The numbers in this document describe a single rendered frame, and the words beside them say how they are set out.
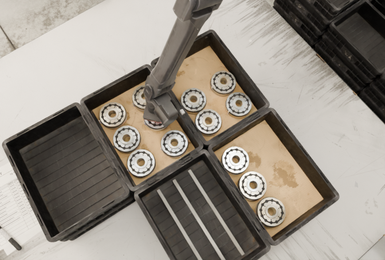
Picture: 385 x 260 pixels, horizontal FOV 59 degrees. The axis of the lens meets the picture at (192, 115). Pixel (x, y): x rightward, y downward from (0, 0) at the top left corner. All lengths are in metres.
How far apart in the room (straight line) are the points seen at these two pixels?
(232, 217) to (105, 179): 0.49
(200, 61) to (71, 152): 0.63
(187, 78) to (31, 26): 1.58
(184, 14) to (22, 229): 1.09
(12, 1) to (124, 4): 1.30
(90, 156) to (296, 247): 0.87
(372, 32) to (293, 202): 1.35
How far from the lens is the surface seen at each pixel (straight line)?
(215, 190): 1.29
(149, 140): 1.32
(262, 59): 1.65
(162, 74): 0.96
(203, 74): 1.42
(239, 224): 1.29
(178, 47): 0.86
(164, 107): 1.06
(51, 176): 1.37
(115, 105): 1.36
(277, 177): 1.34
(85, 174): 1.34
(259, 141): 1.36
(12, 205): 1.55
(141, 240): 1.41
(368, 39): 2.34
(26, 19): 2.79
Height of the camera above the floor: 2.10
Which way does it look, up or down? 70 degrees down
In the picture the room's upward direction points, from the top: 7 degrees clockwise
